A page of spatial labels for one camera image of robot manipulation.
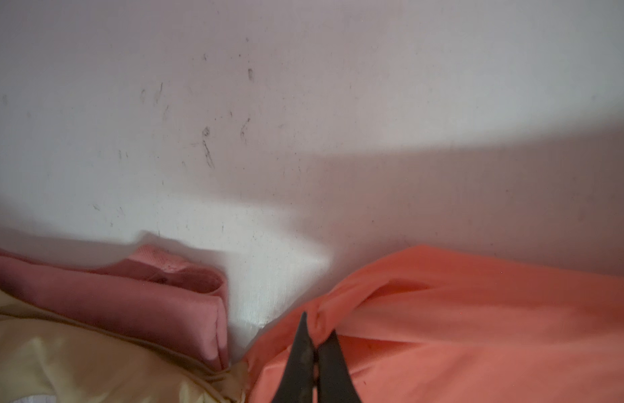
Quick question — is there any folded pink t shirt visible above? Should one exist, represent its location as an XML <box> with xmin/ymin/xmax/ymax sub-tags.
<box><xmin>0</xmin><ymin>245</ymin><xmax>230</xmax><ymax>370</ymax></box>

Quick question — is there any coral orange t shirt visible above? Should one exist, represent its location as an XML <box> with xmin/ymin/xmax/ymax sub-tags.
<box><xmin>246</xmin><ymin>246</ymin><xmax>624</xmax><ymax>402</ymax></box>

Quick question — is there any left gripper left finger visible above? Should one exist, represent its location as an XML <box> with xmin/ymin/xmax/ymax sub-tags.
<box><xmin>272</xmin><ymin>312</ymin><xmax>315</xmax><ymax>403</ymax></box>

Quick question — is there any folded beige t shirt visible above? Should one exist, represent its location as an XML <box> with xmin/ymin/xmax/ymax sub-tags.
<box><xmin>0</xmin><ymin>289</ymin><xmax>247</xmax><ymax>402</ymax></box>

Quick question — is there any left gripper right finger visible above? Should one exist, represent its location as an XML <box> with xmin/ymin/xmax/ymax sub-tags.
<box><xmin>317</xmin><ymin>331</ymin><xmax>362</xmax><ymax>403</ymax></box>

